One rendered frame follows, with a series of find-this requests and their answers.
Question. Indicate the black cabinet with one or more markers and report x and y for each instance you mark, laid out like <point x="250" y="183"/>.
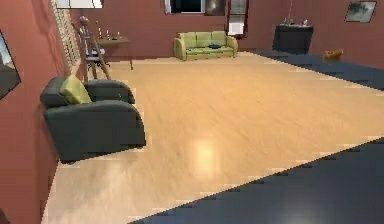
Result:
<point x="292" y="38"/>

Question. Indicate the white bright window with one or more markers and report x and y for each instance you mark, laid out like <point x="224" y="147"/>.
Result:
<point x="79" y="3"/>

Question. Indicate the brown wooden side table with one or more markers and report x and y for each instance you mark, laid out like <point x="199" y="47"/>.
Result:
<point x="114" y="42"/>

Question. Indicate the green sofa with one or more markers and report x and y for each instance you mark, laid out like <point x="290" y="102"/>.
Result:
<point x="203" y="45"/>

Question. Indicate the dark blue cloth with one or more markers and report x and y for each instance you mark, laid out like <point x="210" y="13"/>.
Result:
<point x="214" y="46"/>

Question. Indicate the dark grey armchair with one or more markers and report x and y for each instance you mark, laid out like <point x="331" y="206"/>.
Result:
<point x="96" y="126"/>

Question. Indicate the framed grey landscape picture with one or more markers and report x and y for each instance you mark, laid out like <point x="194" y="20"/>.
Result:
<point x="360" y="11"/>

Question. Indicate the framed picture with blue sky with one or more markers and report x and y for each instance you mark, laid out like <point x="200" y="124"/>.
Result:
<point x="7" y="68"/>

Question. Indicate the white slatted window blind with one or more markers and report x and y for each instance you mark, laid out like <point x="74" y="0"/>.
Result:
<point x="65" y="33"/>

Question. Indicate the green cushion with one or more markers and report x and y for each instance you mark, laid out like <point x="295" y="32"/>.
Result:
<point x="74" y="90"/>

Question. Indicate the brown wooden easel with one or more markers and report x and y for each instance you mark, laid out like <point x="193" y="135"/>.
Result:
<point x="90" y="50"/>

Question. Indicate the dark framed wall picture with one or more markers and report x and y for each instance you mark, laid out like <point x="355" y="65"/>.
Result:
<point x="215" y="7"/>

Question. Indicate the yellow-brown box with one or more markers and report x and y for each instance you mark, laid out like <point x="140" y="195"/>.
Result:
<point x="332" y="55"/>

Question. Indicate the dark window with white frame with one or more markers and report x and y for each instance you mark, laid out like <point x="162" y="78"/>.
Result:
<point x="186" y="6"/>

